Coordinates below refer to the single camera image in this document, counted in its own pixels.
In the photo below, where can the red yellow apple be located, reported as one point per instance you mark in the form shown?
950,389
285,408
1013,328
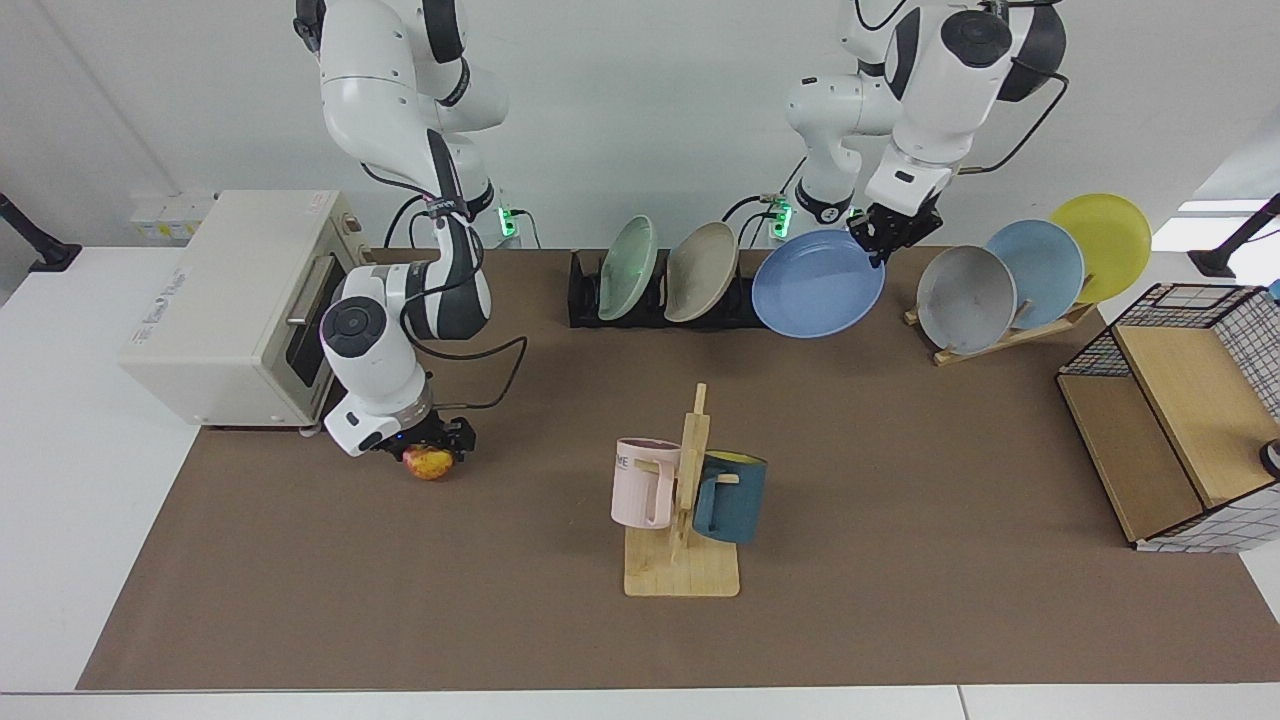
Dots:
428,464

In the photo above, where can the grey plate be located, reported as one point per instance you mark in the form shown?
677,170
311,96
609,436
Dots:
965,300

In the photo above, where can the wooden plate rack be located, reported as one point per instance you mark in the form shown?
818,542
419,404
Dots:
990,345

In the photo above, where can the light blue plate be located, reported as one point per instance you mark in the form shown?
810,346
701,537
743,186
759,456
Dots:
1045,265

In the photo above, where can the beige plate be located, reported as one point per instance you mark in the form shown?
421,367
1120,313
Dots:
700,272

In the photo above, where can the black dish rack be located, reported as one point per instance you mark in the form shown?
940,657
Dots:
583,300

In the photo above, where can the yellow plate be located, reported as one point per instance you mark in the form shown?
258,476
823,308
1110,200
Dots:
1110,240

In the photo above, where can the pale green plate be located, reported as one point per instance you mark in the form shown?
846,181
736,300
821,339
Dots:
628,268

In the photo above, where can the brown table cloth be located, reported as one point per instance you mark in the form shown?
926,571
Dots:
500,580

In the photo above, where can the pink cup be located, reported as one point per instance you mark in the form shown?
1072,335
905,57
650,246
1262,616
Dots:
640,490

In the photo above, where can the pale toaster oven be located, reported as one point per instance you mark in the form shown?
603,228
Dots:
220,320

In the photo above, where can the wooden cup stand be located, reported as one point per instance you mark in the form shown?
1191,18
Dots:
680,575

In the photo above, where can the dark teal cup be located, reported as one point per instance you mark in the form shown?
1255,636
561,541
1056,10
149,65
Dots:
735,500

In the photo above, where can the black clamp stand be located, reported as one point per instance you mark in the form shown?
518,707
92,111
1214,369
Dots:
1215,262
45,255

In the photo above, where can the white wall socket box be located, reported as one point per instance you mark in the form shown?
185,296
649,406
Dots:
170,220

